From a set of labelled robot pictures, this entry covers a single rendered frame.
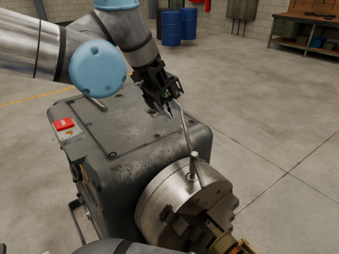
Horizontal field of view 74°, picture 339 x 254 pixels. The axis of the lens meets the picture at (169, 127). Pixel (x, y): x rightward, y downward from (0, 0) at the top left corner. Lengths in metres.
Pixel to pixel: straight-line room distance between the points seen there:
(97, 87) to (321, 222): 2.25
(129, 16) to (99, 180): 0.42
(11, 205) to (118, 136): 1.89
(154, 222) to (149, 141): 0.25
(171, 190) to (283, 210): 1.77
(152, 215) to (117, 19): 0.48
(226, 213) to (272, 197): 1.66
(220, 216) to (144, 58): 0.50
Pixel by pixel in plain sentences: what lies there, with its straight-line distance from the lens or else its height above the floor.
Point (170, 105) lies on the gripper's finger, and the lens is 0.64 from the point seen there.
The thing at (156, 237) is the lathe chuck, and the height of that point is 1.13.
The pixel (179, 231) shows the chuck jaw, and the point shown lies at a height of 1.17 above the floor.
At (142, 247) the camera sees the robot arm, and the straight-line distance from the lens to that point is 0.32.
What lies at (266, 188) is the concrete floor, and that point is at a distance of 2.44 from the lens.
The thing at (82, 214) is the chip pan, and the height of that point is 0.54.
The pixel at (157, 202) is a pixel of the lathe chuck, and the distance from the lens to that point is 0.65.
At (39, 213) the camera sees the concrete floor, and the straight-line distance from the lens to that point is 2.36.
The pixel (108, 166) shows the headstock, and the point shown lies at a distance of 0.68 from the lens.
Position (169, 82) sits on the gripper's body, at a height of 1.50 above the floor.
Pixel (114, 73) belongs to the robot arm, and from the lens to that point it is 0.32.
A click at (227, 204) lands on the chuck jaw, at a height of 1.12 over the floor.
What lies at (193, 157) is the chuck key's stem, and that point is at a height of 1.32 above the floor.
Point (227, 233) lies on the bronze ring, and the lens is 0.71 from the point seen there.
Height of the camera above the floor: 1.71
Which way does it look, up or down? 34 degrees down
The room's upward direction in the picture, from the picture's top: straight up
